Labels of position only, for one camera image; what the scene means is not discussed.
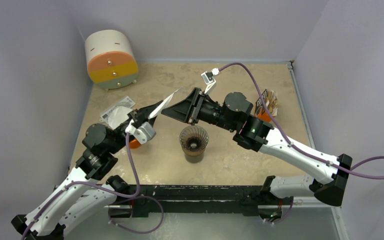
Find clear plastic filter packet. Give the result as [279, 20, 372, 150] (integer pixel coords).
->
[100, 95, 136, 122]

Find orange glass carafe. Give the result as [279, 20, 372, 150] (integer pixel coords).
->
[129, 139, 142, 149]

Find dark wooden dripper ring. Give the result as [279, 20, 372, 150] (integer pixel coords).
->
[182, 149, 206, 157]

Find grey glass carafe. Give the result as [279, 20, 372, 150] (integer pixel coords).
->
[185, 154, 204, 164]

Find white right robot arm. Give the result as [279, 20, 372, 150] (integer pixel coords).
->
[162, 87, 352, 207]

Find orange coffee filter box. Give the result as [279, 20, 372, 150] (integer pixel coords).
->
[254, 89, 279, 122]

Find white round drawer cabinet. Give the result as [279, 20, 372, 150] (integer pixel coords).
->
[84, 29, 139, 90]

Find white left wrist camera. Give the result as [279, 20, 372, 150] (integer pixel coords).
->
[125, 120, 156, 145]

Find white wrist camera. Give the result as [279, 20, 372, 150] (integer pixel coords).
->
[125, 120, 156, 145]
[200, 68, 220, 95]

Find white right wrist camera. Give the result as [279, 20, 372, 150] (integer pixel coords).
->
[200, 68, 220, 95]

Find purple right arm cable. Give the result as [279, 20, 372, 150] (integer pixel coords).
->
[218, 62, 384, 181]

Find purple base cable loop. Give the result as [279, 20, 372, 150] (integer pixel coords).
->
[107, 195, 165, 234]

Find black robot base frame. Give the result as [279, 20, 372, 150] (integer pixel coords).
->
[96, 174, 296, 220]

